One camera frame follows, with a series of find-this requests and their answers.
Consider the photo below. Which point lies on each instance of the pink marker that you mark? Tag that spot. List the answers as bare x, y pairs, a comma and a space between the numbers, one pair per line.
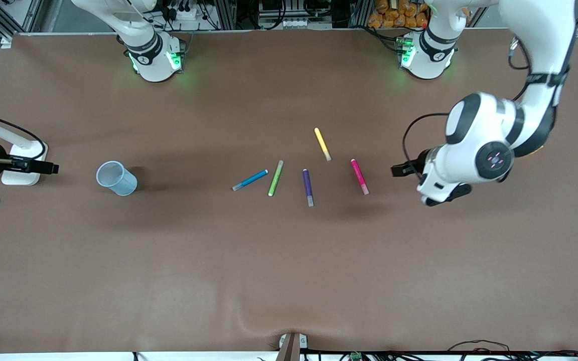
359, 176

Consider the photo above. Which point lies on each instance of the blue marker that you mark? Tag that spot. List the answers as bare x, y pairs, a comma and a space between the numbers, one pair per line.
250, 180

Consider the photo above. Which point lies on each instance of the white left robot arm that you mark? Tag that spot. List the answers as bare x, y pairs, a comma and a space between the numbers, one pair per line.
540, 30

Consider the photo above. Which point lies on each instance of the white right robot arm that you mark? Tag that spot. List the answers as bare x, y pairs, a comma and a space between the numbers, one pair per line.
151, 60

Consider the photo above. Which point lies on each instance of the white lamp stand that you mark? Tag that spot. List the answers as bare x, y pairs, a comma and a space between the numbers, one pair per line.
23, 175

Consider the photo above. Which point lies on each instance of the light blue plastic cup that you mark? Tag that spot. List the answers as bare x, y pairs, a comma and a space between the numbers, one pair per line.
117, 179

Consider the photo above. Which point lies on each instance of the yellow marker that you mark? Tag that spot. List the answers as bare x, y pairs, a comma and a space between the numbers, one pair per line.
322, 143

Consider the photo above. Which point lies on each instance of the purple marker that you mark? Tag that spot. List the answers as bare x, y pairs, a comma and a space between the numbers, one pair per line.
307, 186

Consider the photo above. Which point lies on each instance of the green marker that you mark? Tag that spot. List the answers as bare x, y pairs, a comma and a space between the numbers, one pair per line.
275, 178

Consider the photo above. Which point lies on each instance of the orange snack packages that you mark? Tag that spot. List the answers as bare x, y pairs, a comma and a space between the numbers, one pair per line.
399, 14

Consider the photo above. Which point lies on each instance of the small green circuit board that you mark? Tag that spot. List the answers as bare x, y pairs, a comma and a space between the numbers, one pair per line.
355, 356

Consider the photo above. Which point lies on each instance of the white power strip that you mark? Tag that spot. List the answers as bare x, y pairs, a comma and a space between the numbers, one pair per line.
188, 13

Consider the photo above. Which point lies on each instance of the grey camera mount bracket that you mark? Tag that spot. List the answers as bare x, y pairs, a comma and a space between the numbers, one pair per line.
291, 347

